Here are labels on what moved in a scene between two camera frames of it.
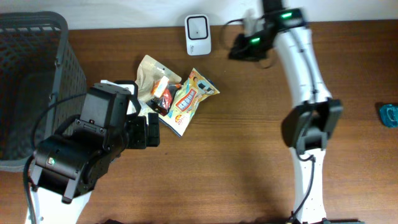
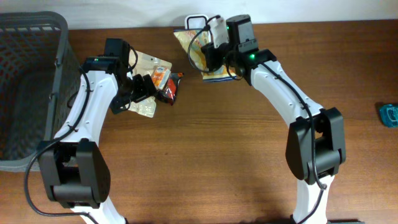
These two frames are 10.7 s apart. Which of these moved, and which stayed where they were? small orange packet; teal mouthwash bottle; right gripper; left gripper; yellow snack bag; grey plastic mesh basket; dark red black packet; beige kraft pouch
Moved: yellow snack bag; right gripper; left gripper; small orange packet; dark red black packet; beige kraft pouch
Stayed: teal mouthwash bottle; grey plastic mesh basket
